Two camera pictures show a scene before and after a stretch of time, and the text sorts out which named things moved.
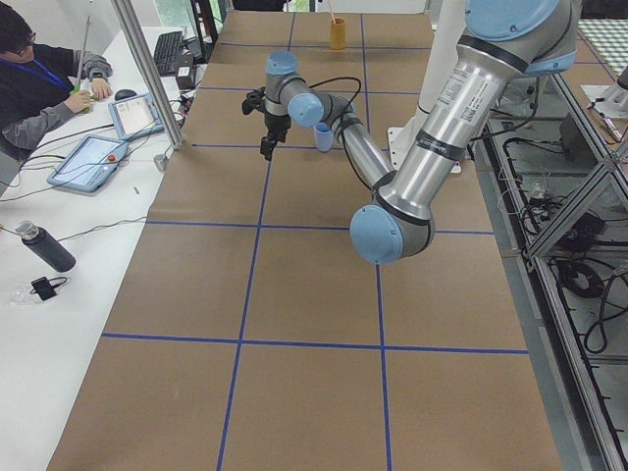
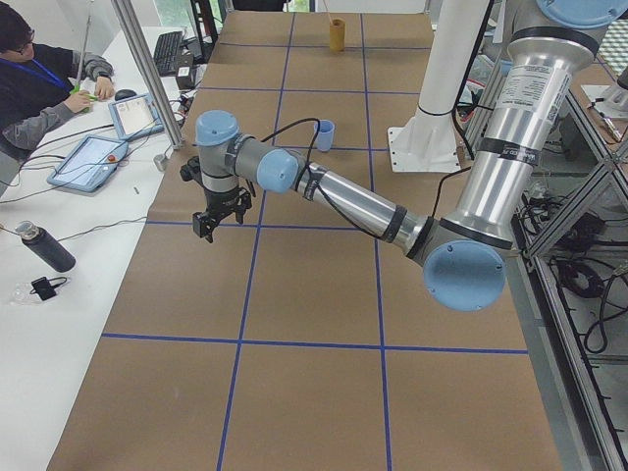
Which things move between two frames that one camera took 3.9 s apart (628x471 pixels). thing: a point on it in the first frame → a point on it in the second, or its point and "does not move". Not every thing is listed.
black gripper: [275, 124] → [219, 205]
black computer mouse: [125, 93] does not move
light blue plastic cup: [323, 139] does not move
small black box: [183, 78] does not move
